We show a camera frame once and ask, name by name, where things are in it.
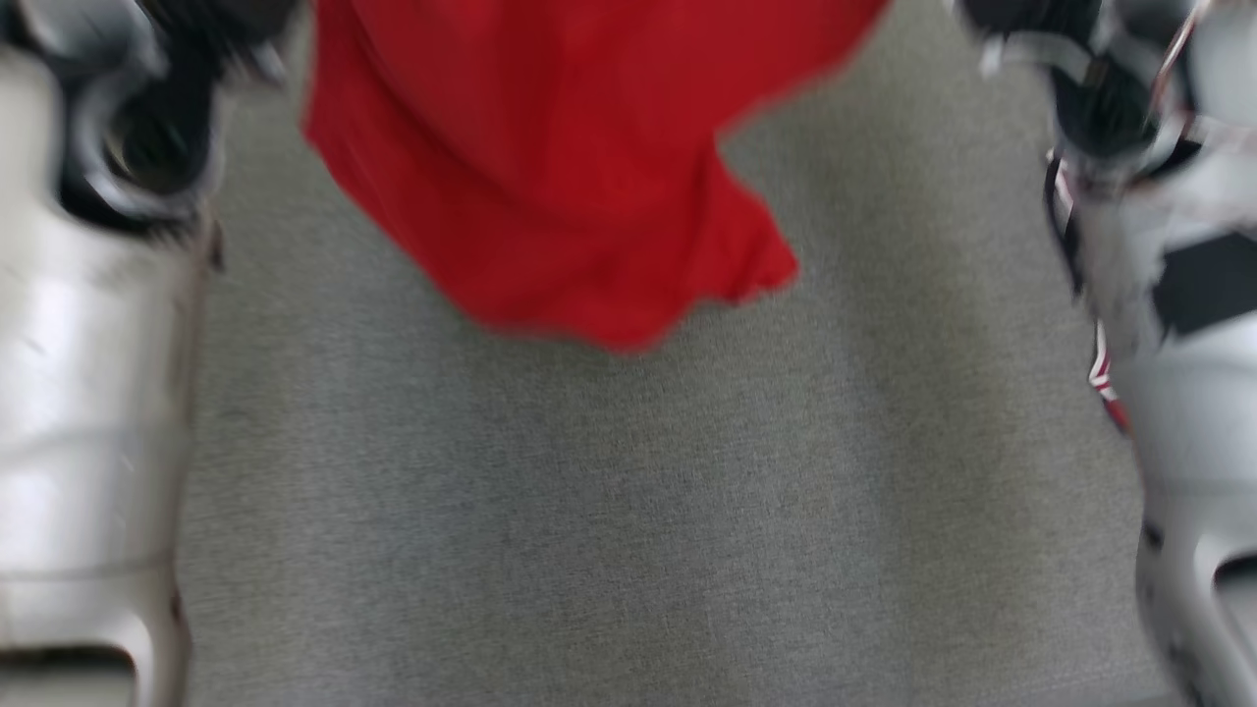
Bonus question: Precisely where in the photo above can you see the red basketball jersey number 23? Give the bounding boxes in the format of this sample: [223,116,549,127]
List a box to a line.
[301,0,891,354]

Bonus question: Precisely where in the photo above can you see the grey fabric mat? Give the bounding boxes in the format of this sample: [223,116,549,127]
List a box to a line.
[180,0,1172,707]

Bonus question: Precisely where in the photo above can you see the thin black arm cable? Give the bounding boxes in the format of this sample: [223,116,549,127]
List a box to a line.
[1042,152,1084,298]

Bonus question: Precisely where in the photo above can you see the red white thin wires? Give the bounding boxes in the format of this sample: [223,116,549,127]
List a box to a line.
[1086,322,1132,435]

